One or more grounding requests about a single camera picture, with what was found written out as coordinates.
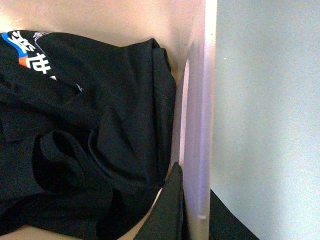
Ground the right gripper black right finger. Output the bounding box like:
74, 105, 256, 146
209, 189, 259, 240

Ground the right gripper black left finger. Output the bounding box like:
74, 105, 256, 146
134, 162, 184, 240

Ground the black printed t-shirt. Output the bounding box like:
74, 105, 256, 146
0, 30, 176, 240

